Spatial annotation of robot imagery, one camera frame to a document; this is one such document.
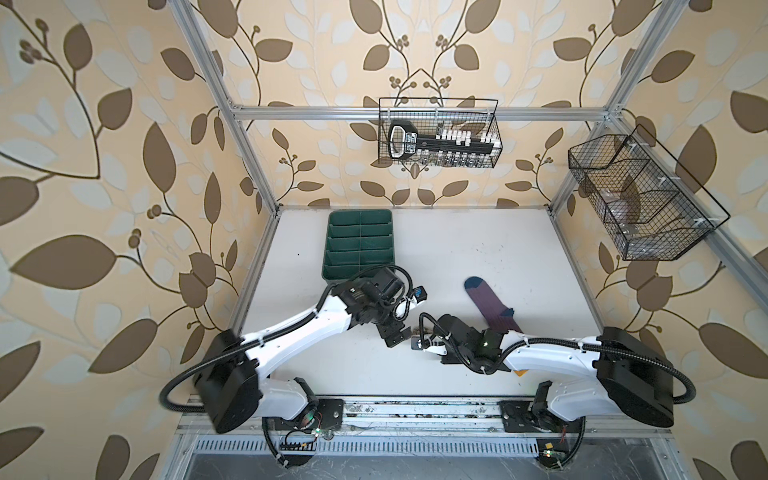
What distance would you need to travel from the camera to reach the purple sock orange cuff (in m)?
0.91

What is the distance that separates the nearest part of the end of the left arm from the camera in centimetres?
57

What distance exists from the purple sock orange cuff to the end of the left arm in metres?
0.34
